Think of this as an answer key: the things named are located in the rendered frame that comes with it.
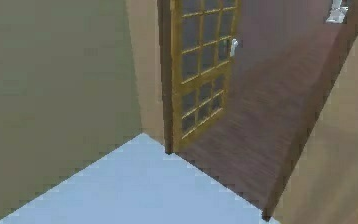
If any white door handle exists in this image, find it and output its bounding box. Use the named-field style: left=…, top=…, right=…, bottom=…
left=229, top=38, right=240, bottom=58

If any wooden glass-paned room door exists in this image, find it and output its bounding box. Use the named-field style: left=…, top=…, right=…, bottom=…
left=169, top=0, right=243, bottom=153

